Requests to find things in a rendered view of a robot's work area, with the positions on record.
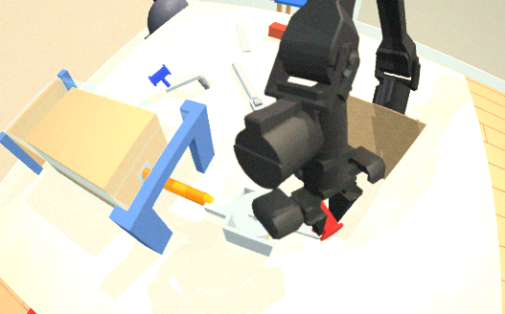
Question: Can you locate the pale grey flat bar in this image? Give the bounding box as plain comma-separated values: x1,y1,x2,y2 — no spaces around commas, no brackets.
235,25,250,53

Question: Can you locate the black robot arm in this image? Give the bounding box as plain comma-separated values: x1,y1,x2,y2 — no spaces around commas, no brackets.
233,0,421,191

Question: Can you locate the blue and grey crank handle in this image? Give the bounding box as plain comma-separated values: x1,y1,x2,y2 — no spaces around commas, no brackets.
149,64,210,93

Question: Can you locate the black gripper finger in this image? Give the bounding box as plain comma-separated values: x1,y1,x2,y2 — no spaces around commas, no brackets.
304,209,328,236
328,187,363,223

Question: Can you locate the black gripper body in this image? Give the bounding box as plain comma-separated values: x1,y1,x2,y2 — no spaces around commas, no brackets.
251,141,385,240

